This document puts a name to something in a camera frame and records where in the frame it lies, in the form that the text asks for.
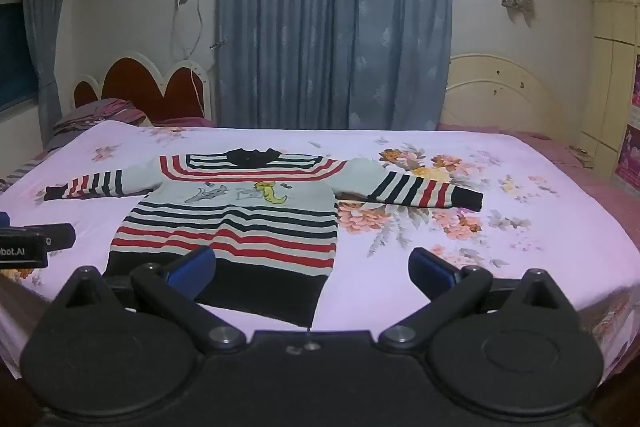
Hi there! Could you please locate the cream wardrobe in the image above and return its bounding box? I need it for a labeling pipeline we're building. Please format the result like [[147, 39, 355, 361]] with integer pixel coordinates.
[[580, 0, 640, 188]]

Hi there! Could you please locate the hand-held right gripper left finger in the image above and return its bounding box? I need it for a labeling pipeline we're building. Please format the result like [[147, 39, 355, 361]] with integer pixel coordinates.
[[57, 246, 247, 354]]

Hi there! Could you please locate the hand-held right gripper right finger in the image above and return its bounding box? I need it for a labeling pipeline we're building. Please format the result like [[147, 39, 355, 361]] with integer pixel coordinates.
[[378, 248, 568, 352]]

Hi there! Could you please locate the large pink poster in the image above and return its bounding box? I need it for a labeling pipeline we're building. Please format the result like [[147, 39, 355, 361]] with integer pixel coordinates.
[[615, 124, 640, 188]]

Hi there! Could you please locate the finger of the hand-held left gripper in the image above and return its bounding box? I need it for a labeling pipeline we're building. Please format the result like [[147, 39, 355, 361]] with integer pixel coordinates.
[[22, 223, 76, 254]]

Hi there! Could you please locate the purple pillow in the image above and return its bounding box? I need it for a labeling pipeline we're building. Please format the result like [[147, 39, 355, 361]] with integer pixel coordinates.
[[52, 98, 151, 138]]

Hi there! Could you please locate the red heart-shaped headboard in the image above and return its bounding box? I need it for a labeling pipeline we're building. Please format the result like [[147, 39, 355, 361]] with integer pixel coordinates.
[[71, 52, 215, 126]]

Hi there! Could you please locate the cream rounded headboard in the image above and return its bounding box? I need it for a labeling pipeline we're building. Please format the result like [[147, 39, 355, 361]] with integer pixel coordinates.
[[442, 53, 588, 144]]

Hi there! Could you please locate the dark window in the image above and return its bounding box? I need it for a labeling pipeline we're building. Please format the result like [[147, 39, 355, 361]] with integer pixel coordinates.
[[0, 0, 39, 112]]

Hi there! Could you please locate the wide blue curtain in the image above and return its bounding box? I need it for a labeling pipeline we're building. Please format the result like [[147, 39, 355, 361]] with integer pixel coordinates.
[[216, 0, 453, 131]]

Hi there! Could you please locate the striped knit sweater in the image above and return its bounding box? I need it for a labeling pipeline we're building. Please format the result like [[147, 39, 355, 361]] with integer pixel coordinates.
[[44, 148, 484, 328]]

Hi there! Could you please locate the narrow blue curtain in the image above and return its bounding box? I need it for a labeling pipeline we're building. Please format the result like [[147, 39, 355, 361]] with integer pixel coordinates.
[[22, 0, 83, 118]]

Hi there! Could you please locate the white cable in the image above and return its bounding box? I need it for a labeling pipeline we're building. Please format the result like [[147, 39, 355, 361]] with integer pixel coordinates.
[[169, 0, 208, 118]]

